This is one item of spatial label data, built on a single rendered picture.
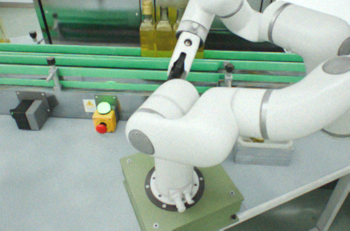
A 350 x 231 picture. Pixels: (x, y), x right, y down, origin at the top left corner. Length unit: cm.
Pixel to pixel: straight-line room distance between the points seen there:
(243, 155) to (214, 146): 53
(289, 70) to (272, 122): 69
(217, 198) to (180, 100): 32
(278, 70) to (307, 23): 58
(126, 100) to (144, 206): 45
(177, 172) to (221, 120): 25
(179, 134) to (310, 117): 19
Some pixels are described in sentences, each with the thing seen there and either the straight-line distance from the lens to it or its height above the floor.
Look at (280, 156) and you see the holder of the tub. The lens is 100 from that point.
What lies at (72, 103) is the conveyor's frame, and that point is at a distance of 116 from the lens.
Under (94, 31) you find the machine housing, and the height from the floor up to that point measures 97.
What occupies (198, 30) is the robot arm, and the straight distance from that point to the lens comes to 73.
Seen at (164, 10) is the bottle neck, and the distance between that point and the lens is 105.
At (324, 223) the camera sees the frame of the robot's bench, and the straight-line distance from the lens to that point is 158.
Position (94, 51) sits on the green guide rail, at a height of 95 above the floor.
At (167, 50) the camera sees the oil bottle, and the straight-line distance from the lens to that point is 110.
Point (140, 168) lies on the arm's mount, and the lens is 84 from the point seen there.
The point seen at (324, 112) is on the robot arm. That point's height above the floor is 123.
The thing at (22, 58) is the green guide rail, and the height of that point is 95.
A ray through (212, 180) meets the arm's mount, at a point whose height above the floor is 86.
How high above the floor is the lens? 149
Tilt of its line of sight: 36 degrees down
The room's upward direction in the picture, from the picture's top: straight up
